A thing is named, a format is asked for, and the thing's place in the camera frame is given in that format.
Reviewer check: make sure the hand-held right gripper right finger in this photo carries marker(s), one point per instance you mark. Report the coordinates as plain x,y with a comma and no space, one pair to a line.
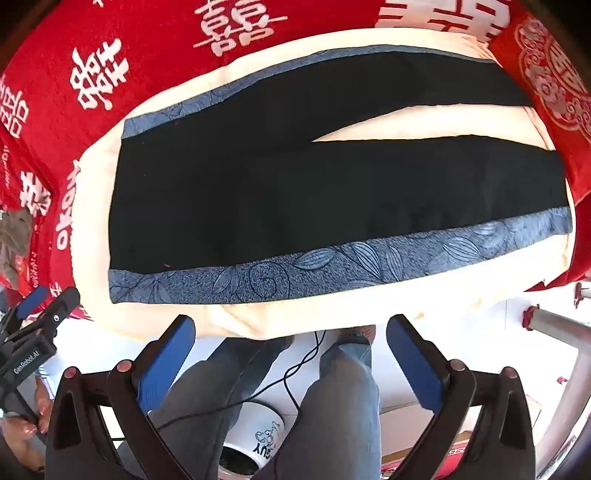
415,364

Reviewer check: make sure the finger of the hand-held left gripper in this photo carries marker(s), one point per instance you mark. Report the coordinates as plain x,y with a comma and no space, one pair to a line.
33,300
60,307

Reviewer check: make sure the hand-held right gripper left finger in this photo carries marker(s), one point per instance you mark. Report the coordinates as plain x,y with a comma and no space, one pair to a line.
166,364

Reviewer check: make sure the black pants with blue trim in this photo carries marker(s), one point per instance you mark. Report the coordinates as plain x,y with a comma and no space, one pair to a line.
300,194

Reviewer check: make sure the person's left hand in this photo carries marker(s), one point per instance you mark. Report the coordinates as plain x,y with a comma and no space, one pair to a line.
39,406

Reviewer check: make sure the person's left leg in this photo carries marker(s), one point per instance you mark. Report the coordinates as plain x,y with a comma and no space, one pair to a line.
217,378

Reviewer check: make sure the person's leg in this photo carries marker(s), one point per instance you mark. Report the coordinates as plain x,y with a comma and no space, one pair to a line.
337,406
217,378

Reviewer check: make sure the grey cloth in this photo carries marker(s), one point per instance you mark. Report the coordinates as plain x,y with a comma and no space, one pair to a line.
14,244

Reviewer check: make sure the cream blanket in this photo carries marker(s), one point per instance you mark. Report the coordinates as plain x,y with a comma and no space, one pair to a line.
461,295

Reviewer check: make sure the person's right leg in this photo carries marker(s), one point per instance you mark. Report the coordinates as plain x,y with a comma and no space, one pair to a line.
337,406

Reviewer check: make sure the red box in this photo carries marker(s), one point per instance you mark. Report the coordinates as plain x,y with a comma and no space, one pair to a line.
415,464

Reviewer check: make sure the white printed cup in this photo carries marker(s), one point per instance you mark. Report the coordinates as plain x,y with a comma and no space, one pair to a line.
258,434

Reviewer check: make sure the metal table leg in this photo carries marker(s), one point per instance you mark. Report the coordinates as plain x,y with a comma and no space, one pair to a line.
558,325

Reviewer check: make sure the red printed blanket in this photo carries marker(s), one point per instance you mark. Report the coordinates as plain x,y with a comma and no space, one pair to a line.
152,50

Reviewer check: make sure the red printed pillow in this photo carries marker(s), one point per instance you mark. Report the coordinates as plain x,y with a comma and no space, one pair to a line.
549,92

